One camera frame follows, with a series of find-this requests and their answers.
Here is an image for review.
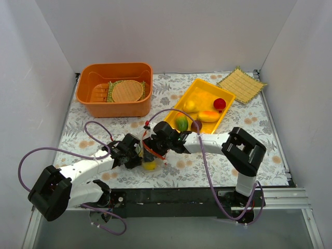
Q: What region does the round woven bamboo tray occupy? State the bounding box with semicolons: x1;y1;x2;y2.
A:
111;80;144;103

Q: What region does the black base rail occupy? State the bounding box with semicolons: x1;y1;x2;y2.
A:
80;186;256;220

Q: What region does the square yellow bamboo mat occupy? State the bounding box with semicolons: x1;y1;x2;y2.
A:
217;67;267;104

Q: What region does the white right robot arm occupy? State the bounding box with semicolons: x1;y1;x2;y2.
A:
142;121;266;206

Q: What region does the yellow orange fake mango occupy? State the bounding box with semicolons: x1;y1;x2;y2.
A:
197;111;220;122

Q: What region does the orange plastic tub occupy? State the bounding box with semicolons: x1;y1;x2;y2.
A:
76;62;153;118

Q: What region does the clear zip top bag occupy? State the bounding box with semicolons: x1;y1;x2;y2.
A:
139;130;167;172

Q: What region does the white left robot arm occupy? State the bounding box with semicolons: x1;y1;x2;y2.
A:
28;133;142;221

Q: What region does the green edged woven mat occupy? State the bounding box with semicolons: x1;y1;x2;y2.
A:
106;80;145;102

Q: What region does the orange green fake mango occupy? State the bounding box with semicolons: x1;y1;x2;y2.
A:
175;113;188;132

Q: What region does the red fake apple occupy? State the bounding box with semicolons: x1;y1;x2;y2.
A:
213;98;227;113

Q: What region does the dark purple fake plum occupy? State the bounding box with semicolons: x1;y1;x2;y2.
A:
190;120;203;132

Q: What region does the yellow plastic tray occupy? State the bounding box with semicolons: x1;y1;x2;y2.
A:
174;78;236;134

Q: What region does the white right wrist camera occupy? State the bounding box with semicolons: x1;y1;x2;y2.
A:
144;120;156;131

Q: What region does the yellow fake lemon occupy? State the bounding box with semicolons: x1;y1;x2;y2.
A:
142;161;157;171

